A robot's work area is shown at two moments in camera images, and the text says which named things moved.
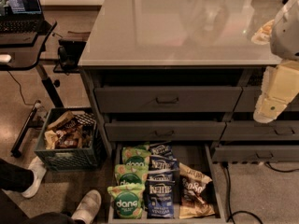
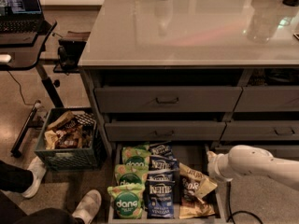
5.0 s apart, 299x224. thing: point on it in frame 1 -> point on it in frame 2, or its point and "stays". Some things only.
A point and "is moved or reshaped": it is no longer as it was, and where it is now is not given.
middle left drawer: x=161 y=131 stays
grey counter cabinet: x=175 y=77 stays
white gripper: x=286 y=36 -> x=217 y=166
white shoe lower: x=87 y=208 stays
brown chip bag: x=192 y=185 is moved or reshaped
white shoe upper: x=38 y=171 stays
